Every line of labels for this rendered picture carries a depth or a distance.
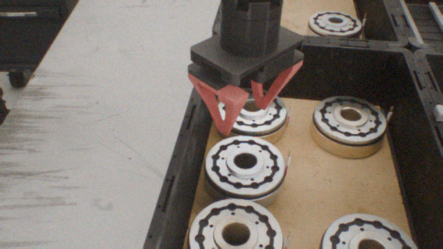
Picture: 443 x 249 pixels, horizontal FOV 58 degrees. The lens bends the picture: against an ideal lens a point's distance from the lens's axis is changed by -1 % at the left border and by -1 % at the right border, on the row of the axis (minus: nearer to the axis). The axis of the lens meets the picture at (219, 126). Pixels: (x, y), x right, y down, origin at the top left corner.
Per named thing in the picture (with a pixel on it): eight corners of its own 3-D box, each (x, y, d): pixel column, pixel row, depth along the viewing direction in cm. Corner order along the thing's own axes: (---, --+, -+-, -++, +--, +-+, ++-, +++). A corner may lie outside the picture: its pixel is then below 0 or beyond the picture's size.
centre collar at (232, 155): (266, 178, 50) (266, 174, 49) (225, 178, 50) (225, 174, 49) (262, 149, 53) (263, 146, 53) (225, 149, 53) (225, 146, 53)
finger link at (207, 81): (187, 126, 45) (184, 53, 39) (232, 99, 49) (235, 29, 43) (230, 158, 42) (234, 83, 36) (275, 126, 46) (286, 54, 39)
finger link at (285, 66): (210, 112, 47) (211, 40, 41) (252, 87, 51) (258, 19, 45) (254, 142, 44) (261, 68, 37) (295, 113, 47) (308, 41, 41)
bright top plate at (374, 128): (393, 146, 55) (394, 142, 54) (318, 142, 55) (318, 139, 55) (376, 99, 62) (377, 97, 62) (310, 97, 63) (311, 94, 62)
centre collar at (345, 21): (349, 29, 78) (349, 26, 77) (323, 28, 78) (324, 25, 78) (346, 17, 81) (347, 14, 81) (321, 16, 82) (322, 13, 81)
